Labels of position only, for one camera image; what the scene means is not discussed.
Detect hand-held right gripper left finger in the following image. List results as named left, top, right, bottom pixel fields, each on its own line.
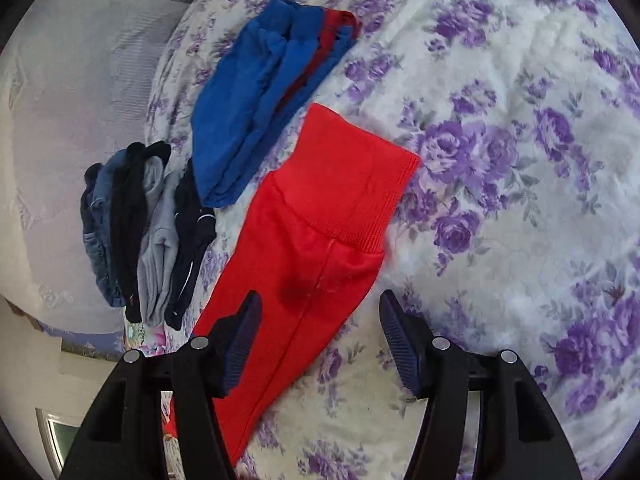
left=60, top=290, right=263, bottom=480

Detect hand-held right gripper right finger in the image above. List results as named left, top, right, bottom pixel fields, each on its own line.
left=378, top=289, right=583, bottom=480

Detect dark navy pants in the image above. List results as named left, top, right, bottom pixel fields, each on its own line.
left=165, top=157, right=217, bottom=331

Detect grey pants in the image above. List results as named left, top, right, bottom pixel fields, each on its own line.
left=137, top=157, right=183, bottom=326

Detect black pants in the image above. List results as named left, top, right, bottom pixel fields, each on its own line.
left=109, top=141, right=172, bottom=323

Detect blue pants with red stripe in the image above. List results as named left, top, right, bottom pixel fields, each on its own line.
left=190, top=0, right=362, bottom=208

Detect purple floral bedsheet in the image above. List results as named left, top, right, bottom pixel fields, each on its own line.
left=120, top=0, right=640, bottom=480

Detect blue printed mattress side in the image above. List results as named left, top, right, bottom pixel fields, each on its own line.
left=37, top=320, right=126, bottom=361

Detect window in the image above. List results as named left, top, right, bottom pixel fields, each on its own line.
left=35, top=407, right=81, bottom=478

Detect grey lace pillow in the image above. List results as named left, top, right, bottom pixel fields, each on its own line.
left=0, top=0, right=201, bottom=333

